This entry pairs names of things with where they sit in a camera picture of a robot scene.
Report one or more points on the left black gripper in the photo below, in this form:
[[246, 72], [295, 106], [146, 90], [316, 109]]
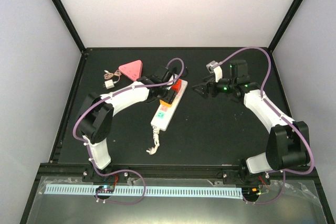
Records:
[[170, 98]]

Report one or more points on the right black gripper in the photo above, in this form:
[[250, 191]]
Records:
[[206, 89]]

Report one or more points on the white long power strip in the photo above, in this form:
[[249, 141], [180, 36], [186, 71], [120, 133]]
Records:
[[164, 114]]

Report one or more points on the pink triangular power strip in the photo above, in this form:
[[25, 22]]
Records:
[[132, 70]]

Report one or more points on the white USB charger plug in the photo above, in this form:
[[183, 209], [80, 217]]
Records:
[[109, 84]]

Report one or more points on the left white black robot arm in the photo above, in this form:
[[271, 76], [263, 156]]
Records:
[[96, 114]]

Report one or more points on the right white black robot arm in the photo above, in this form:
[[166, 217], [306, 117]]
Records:
[[288, 140]]

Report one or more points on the yellow cube socket adapter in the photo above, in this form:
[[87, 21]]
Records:
[[166, 104]]

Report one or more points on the red cube socket adapter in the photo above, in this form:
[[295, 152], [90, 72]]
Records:
[[177, 86]]

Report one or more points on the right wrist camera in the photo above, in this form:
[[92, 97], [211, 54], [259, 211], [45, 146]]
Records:
[[214, 68]]

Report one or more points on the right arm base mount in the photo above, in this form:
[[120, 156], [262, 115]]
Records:
[[242, 176]]

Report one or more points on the white slotted cable duct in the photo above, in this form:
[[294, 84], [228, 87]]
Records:
[[148, 191]]

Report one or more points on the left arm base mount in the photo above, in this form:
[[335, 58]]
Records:
[[90, 175]]

